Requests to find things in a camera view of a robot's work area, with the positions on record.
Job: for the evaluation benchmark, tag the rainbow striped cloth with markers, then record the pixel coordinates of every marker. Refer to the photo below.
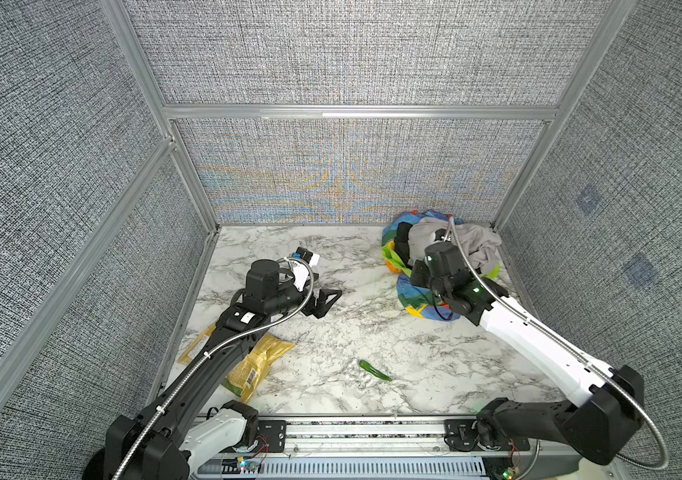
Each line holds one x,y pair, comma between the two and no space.
419,302

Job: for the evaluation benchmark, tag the grey cloth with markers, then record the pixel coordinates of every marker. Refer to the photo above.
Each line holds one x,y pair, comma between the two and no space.
479,243

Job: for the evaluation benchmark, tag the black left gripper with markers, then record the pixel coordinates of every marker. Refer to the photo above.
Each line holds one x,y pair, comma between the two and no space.
314,300

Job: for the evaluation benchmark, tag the neon green cloth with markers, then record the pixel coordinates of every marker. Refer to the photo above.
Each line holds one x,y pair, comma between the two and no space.
401,264

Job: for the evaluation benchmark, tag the yellow snack bag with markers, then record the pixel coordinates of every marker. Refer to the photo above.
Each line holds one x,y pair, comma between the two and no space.
245,377

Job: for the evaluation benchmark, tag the green chili pepper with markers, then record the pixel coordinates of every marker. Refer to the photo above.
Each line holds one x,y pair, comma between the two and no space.
366,366

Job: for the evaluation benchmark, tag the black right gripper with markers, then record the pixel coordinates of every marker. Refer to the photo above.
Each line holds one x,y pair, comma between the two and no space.
419,268

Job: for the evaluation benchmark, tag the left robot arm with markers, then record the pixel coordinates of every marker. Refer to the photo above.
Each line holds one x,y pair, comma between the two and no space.
164,440

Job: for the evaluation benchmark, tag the black round object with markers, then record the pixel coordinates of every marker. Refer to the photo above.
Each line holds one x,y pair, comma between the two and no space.
94,470

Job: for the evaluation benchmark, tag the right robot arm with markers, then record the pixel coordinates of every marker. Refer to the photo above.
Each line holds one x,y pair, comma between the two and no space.
599,414

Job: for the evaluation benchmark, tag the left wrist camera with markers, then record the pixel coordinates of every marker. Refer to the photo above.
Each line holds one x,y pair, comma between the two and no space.
301,273

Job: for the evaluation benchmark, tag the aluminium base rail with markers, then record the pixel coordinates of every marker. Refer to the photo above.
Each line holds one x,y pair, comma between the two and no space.
395,447

